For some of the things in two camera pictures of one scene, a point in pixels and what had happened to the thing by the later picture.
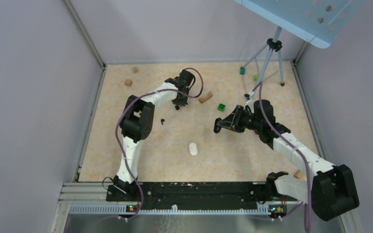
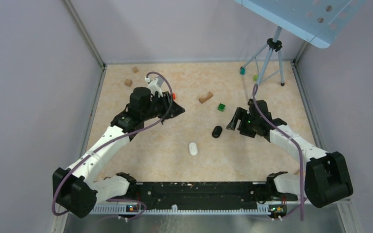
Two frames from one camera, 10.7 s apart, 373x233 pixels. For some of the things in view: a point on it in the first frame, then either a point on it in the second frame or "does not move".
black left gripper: (180, 102) -> (171, 109)
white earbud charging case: (193, 149) does not move
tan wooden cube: (128, 82) does not move
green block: (221, 107) does not move
